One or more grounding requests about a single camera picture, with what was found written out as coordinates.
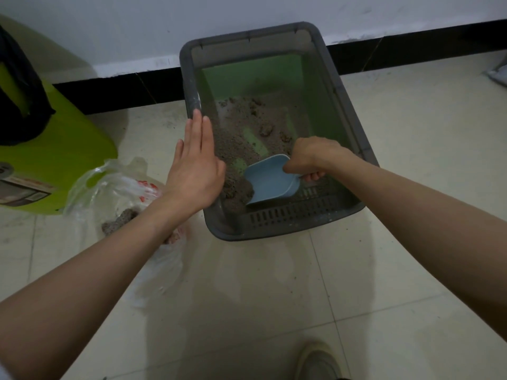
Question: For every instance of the black bin liner bag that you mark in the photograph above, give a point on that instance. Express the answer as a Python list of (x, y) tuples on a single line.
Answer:
[(19, 94)]

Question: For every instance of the person's right forearm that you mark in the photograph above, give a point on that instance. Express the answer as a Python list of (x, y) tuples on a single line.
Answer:
[(427, 225)]

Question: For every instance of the litter clumps in bag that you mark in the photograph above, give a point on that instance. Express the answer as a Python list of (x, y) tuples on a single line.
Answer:
[(121, 222)]

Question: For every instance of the person's right thumb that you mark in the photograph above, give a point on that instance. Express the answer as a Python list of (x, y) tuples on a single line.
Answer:
[(291, 164)]

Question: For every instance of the clear plastic bag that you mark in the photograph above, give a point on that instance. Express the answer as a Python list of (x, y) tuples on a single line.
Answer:
[(115, 189)]

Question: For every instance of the person's right hand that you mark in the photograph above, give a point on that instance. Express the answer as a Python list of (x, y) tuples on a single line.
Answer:
[(315, 154)]

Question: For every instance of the person's left little finger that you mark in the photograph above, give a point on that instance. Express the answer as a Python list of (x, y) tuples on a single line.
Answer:
[(179, 152)]

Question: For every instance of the lime green trash bin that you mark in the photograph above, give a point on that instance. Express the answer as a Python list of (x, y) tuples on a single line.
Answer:
[(59, 154)]

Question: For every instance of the person's left thumb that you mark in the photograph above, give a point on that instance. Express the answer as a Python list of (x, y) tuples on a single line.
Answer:
[(221, 169)]

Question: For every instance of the blue plastic litter scoop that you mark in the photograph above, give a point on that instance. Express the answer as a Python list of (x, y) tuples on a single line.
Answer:
[(269, 182)]

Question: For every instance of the person's grey shoe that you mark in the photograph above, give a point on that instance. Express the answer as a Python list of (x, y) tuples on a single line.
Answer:
[(317, 364)]

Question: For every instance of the grey and green litter box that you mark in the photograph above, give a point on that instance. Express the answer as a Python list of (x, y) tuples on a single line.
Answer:
[(336, 114)]

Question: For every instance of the grey sack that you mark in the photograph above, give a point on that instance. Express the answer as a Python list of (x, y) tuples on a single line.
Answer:
[(498, 74)]

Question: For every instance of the grey-brown cat litter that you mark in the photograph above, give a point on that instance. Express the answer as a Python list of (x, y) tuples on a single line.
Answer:
[(237, 130)]

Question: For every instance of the person's left forearm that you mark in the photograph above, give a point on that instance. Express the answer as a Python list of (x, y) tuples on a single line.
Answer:
[(99, 280)]

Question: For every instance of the person's left hand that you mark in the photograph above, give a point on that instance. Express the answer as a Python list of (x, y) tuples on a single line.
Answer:
[(194, 174)]

